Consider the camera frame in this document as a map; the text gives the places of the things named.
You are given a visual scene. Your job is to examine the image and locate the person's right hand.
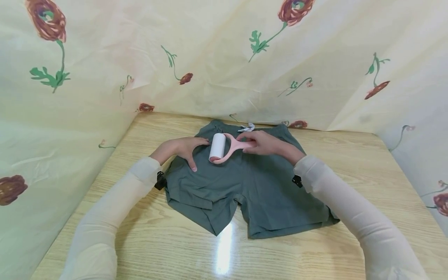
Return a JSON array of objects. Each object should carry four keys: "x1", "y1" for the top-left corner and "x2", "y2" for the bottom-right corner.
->
[{"x1": 236, "y1": 130, "x2": 306, "y2": 166}]

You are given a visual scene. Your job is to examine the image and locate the person's left hand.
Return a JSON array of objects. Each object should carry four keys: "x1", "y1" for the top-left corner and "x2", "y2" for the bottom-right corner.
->
[{"x1": 151, "y1": 137, "x2": 211, "y2": 172}]

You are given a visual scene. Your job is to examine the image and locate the pink lint roller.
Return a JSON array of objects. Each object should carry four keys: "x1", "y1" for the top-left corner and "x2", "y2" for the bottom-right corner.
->
[{"x1": 208, "y1": 133, "x2": 258, "y2": 165}]

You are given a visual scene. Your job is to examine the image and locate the grey-green shorts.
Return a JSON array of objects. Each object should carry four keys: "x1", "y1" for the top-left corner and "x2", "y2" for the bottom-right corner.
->
[{"x1": 164, "y1": 119, "x2": 340, "y2": 239}]

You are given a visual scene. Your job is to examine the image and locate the person's right forearm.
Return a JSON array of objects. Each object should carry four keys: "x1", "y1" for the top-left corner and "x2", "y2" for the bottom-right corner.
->
[{"x1": 293, "y1": 155, "x2": 429, "y2": 280}]

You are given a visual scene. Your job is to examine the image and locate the person's left forearm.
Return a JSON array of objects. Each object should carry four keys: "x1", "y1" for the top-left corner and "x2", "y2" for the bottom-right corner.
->
[{"x1": 60, "y1": 156, "x2": 162, "y2": 280}]

